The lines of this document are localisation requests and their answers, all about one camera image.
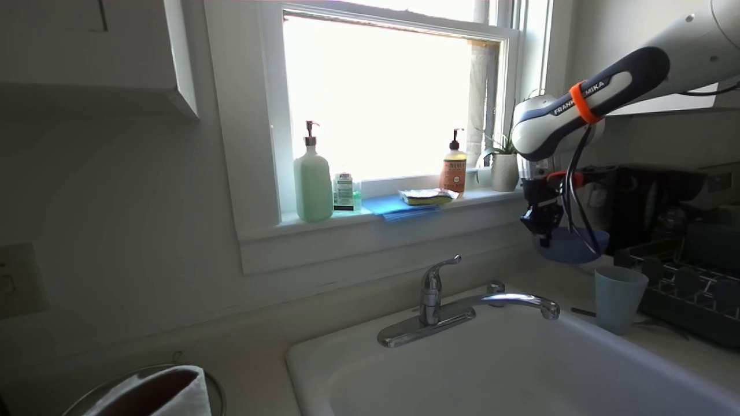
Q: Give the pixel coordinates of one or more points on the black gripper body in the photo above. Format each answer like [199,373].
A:
[551,192]

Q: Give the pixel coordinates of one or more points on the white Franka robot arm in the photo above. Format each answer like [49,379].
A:
[695,47]

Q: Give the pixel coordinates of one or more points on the chrome sink hole cap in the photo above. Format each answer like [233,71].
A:
[496,287]

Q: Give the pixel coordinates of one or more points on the tall light blue cup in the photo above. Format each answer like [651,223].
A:
[616,300]

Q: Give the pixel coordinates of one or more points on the white kitchen sink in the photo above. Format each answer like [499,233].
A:
[464,371]

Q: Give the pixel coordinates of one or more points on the white plant pot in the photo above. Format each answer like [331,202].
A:
[503,173]

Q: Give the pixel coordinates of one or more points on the amber soap dispenser bottle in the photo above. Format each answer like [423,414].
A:
[455,173]

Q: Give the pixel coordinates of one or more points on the pale yellow sponge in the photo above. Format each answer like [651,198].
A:
[429,198]

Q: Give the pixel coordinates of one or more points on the chrome faucet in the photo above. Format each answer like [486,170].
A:
[431,297]

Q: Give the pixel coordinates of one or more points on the blue cloth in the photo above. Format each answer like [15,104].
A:
[390,206]

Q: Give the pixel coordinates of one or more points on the black dish rack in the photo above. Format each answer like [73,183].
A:
[695,300]

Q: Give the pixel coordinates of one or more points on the white cabinet beside window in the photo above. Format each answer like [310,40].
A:
[608,30]

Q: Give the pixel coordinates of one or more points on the small green jar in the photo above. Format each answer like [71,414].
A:
[344,190]

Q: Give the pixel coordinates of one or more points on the green soap dispenser bottle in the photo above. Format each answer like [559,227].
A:
[312,187]

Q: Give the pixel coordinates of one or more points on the white window frame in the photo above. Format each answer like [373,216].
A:
[233,117]

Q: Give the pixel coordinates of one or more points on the white wall cabinet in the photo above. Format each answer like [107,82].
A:
[77,47]

